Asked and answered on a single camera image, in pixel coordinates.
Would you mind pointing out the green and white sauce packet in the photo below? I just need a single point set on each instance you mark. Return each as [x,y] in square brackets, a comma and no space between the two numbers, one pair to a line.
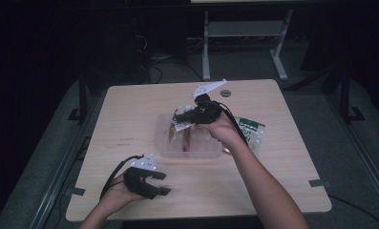
[253,133]

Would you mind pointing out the person's left hand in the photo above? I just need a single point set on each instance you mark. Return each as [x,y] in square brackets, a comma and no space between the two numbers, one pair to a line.
[120,195]

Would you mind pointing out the person's right hand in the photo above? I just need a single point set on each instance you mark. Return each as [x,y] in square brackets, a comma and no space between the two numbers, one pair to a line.
[222,132]

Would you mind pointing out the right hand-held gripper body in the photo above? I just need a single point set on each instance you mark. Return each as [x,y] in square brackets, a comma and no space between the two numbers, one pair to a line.
[206,113]

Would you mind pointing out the black metal stand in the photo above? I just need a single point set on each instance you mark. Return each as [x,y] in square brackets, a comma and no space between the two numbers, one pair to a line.
[82,98]
[346,95]

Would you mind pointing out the grey tape piece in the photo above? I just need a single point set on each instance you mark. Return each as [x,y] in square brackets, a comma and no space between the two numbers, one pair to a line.
[319,183]
[75,191]

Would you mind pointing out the white spouted sauce pouch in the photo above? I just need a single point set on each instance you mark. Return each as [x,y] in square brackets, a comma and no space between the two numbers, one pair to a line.
[180,125]

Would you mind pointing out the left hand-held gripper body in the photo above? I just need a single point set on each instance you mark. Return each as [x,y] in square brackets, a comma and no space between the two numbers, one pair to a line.
[139,181]

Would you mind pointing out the red sauce packet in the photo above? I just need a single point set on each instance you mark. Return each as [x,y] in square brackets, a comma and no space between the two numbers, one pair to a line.
[187,140]

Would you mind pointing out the round grey table grommet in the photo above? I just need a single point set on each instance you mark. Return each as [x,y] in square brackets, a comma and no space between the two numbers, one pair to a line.
[225,93]

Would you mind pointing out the clear plastic container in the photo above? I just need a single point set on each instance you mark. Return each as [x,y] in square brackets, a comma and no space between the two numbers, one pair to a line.
[200,146]

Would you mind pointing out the white metal desk frame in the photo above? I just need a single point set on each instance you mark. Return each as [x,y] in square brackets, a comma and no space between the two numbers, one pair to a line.
[246,28]

